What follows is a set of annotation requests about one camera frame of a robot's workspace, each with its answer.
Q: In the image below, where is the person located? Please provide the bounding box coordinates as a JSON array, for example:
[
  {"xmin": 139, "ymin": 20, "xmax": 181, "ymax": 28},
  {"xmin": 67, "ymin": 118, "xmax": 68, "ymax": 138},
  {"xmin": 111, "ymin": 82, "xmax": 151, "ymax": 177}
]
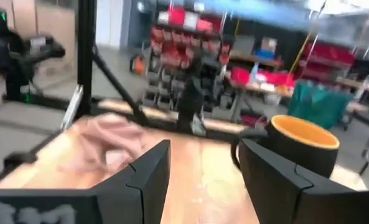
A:
[{"xmin": 175, "ymin": 46, "xmax": 208, "ymax": 137}]

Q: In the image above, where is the red bin storage rack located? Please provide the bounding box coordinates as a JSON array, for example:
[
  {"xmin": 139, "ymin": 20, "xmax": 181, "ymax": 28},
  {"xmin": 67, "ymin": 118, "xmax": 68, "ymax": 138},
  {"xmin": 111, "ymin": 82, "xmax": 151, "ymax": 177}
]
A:
[{"xmin": 141, "ymin": 5, "xmax": 232, "ymax": 113}]

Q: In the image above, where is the pink cloth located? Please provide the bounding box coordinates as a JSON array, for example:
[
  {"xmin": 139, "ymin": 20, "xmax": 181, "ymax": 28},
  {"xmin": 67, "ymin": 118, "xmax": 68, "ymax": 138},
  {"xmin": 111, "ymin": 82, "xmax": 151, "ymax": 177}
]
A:
[{"xmin": 57, "ymin": 113, "xmax": 156, "ymax": 175}]

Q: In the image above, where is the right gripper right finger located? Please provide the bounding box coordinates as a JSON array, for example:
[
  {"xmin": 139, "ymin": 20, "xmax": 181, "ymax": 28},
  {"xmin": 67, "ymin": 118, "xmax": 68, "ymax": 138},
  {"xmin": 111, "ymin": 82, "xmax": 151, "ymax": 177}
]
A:
[{"xmin": 238, "ymin": 138, "xmax": 369, "ymax": 224}]

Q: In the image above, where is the black mug orange inside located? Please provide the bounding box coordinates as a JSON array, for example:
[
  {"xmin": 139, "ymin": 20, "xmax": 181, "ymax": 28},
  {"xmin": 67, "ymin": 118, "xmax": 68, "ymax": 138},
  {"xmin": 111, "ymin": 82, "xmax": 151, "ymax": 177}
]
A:
[{"xmin": 230, "ymin": 114, "xmax": 341, "ymax": 179}]

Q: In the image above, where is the cluttered workbench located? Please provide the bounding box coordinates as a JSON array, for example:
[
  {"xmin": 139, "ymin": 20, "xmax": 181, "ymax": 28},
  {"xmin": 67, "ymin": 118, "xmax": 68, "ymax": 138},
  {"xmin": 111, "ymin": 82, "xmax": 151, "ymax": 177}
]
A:
[{"xmin": 228, "ymin": 49, "xmax": 297, "ymax": 123}]

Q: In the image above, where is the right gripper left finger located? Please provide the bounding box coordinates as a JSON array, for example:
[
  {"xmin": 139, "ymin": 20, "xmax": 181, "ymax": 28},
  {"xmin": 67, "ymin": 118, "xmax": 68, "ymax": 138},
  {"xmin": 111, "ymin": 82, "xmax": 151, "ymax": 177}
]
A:
[{"xmin": 0, "ymin": 139, "xmax": 172, "ymax": 224}]

